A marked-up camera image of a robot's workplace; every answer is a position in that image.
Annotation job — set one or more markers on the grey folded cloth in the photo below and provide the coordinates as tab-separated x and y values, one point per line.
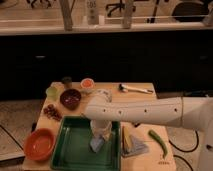
137	147

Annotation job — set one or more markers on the dark red bowl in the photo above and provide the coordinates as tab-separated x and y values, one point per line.
70	99

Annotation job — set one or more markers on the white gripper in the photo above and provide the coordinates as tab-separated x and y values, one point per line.
101	129

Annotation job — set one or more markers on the dark green cup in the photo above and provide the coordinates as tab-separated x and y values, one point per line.
67	82

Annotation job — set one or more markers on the black office chair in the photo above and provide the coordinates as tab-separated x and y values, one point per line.
190	11

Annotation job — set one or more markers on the wooden window ledge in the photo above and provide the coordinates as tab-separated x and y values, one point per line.
47	28

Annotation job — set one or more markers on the green square tray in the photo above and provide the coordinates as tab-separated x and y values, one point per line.
72	150

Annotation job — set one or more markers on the orange bowl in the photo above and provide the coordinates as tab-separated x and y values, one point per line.
39	145

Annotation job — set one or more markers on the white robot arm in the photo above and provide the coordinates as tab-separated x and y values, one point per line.
187	112

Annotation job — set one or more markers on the bunch of dark grapes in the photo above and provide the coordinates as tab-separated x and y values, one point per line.
51	112

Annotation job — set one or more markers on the small orange-filled white cup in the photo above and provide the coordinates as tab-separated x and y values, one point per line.
87	84

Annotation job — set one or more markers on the blue sponge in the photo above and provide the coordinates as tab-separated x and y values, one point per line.
96	143

